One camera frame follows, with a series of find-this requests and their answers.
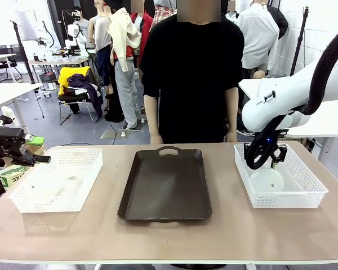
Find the black office chair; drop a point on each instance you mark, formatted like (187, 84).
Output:
(8, 63)

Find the person right hand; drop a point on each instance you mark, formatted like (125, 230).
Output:
(157, 139)

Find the round translucent petri dish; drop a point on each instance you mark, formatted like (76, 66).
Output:
(266, 182)

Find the black tripod stand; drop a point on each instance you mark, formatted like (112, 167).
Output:
(300, 39)

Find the person right forearm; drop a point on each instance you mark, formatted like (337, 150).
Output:
(152, 115)

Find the mannequin white shirt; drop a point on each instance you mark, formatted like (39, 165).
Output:
(256, 33)

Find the mannequin cream jacket grey pants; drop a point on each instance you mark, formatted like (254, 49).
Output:
(124, 56)

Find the dark brown plastic tray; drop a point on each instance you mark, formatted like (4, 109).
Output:
(164, 185)

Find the mannequin white top navy shorts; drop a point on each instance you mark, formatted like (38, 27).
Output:
(101, 42)

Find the plaid shirt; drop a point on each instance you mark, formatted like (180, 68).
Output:
(163, 12)

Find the white side table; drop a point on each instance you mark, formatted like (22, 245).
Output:
(8, 94)

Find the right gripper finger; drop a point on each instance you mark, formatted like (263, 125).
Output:
(247, 148)
(281, 153)

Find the black chair metal legs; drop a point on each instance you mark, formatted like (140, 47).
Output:
(73, 98)

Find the dark purple garment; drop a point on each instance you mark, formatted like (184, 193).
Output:
(87, 87)

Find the green printed cardboard box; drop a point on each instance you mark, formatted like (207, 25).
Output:
(12, 175)

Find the white perforated plastic basket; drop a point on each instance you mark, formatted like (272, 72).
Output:
(307, 180)
(81, 160)

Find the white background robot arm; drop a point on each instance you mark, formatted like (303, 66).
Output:
(73, 31)

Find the black light stand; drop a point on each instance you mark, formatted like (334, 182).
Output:
(24, 53)

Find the person left forearm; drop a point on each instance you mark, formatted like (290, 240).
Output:
(231, 109)

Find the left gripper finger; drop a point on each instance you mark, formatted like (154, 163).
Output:
(31, 160)
(33, 140)

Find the black jacket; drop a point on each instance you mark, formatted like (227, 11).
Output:
(280, 19)

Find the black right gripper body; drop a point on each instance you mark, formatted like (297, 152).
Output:
(269, 142)

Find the yellow garment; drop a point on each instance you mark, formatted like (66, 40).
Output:
(64, 77)

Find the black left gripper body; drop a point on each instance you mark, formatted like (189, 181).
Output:
(2, 140)

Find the mannequin red jacket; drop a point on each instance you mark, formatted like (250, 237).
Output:
(145, 25)

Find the background person with headset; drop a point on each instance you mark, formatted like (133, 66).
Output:
(81, 22)

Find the person left hand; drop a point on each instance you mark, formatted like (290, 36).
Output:
(231, 137)

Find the person torso black t-shirt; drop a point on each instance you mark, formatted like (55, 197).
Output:
(191, 70)

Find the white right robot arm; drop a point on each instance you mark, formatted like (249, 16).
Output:
(287, 90)

